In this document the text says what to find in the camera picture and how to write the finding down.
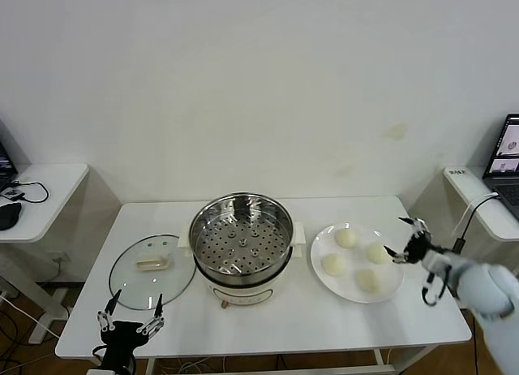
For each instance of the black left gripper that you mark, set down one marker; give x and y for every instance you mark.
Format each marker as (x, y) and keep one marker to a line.
(119, 336)

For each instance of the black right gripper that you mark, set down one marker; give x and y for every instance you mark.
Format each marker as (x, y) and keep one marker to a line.
(417, 249)

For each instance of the white steamed baozi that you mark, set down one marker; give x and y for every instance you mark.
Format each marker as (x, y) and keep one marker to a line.
(378, 253)
(369, 280)
(334, 264)
(346, 238)

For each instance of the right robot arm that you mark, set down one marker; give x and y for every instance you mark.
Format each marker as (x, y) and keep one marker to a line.
(486, 285)

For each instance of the stainless steel steamer basket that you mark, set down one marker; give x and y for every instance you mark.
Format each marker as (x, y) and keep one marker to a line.
(243, 253)

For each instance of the white round plate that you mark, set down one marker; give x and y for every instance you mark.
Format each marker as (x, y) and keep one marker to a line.
(353, 257)

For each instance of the white side desk with label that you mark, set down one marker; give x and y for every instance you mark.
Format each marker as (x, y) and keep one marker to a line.
(466, 186)

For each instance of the small printed desk label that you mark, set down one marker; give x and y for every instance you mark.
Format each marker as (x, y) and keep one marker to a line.
(457, 172)

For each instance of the white electric cooker base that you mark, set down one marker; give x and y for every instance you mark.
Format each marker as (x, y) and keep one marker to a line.
(243, 294)

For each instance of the grey open laptop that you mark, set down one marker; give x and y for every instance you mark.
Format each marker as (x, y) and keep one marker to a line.
(509, 139)

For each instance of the black computer mouse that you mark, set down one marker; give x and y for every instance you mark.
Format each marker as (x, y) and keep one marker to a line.
(8, 214)

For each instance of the small grey usb adapter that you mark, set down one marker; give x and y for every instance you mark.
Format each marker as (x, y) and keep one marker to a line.
(11, 193)

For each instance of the black open laptop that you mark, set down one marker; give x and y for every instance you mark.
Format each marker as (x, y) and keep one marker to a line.
(6, 164)

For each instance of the white wall socket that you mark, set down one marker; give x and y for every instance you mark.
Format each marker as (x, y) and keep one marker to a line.
(60, 256)

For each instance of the white metal table frame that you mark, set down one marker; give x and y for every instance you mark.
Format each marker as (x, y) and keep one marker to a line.
(324, 369)

